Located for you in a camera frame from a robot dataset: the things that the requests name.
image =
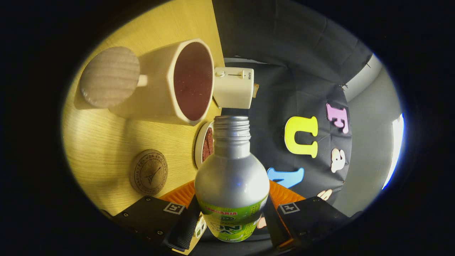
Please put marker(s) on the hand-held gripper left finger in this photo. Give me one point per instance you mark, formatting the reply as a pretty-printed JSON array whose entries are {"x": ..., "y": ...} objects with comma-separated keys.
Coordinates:
[{"x": 186, "y": 227}]

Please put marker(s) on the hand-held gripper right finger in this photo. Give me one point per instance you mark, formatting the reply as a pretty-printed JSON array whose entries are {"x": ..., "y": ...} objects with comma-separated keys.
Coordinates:
[{"x": 273, "y": 224}]

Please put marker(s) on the silver bottle with green label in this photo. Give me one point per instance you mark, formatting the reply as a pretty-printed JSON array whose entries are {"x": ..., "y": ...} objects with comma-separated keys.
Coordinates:
[{"x": 231, "y": 181}]

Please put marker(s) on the round wooden coaster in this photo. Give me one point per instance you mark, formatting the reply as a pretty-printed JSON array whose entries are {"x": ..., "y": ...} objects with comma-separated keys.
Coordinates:
[{"x": 148, "y": 172}]

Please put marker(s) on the white oval plate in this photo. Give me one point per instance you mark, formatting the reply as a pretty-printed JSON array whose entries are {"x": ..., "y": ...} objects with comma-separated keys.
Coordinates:
[{"x": 198, "y": 149}]

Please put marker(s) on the red sausage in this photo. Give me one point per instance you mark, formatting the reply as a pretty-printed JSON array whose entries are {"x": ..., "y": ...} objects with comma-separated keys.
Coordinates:
[{"x": 208, "y": 144}]

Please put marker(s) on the wooden table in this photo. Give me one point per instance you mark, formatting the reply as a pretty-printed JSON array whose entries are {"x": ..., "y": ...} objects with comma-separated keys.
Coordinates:
[{"x": 103, "y": 149}]

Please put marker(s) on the toast slice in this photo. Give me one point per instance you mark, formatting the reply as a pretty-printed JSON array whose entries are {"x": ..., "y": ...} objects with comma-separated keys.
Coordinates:
[{"x": 255, "y": 90}]

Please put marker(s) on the white toaster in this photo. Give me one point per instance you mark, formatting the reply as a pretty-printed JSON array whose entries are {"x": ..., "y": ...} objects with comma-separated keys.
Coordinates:
[{"x": 233, "y": 92}]

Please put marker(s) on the black backdrop cloth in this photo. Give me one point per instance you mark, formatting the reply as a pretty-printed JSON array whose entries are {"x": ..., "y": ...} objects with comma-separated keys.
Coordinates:
[{"x": 295, "y": 53}]

